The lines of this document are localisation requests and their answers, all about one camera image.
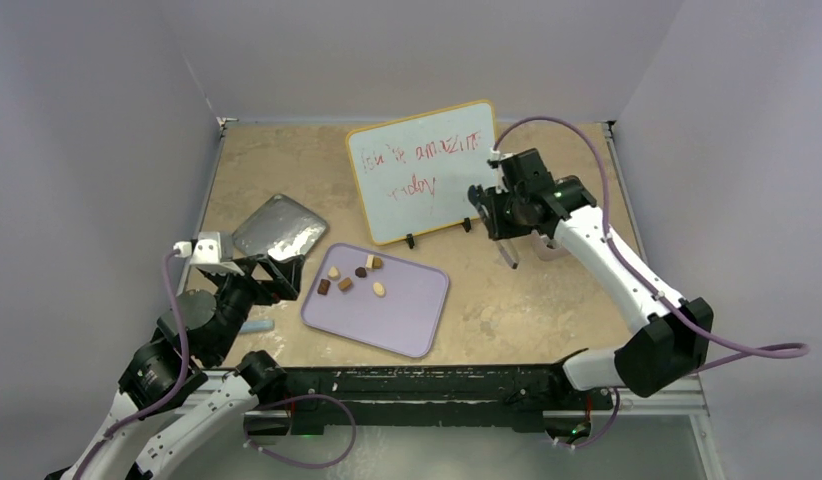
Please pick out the caramel square chocolate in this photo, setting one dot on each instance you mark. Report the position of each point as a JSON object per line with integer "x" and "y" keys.
{"x": 345, "y": 284}

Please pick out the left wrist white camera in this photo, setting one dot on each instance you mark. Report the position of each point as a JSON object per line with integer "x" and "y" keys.
{"x": 210, "y": 252}

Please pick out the metal tweezers black tips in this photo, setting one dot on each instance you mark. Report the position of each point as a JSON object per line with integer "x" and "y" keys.
{"x": 508, "y": 252}

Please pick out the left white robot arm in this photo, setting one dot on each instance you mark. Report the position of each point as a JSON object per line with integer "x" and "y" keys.
{"x": 140, "y": 438}

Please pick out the yellow framed whiteboard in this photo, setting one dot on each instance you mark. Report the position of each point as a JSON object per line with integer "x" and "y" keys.
{"x": 413, "y": 174}

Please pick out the lilac plastic tray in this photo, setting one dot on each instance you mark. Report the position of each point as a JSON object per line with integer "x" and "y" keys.
{"x": 404, "y": 321}

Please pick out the silver metal box lid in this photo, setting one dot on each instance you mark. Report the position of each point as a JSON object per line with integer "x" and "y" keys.
{"x": 281, "y": 228}

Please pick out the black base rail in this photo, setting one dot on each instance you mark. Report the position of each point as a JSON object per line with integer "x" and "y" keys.
{"x": 526, "y": 398}

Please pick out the brown rectangular chocolate bar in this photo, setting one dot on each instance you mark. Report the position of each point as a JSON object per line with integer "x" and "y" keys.
{"x": 323, "y": 286}

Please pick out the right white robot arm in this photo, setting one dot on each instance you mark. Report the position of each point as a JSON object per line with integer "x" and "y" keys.
{"x": 663, "y": 346}

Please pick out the white teardrop chocolate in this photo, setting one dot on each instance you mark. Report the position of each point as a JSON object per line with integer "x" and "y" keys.
{"x": 333, "y": 272}

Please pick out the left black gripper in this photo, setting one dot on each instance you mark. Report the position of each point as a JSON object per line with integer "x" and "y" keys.
{"x": 285, "y": 277}

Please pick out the light blue marker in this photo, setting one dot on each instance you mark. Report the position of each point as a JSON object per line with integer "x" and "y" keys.
{"x": 257, "y": 326}

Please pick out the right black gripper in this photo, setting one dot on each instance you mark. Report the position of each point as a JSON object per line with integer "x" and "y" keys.
{"x": 500, "y": 230}

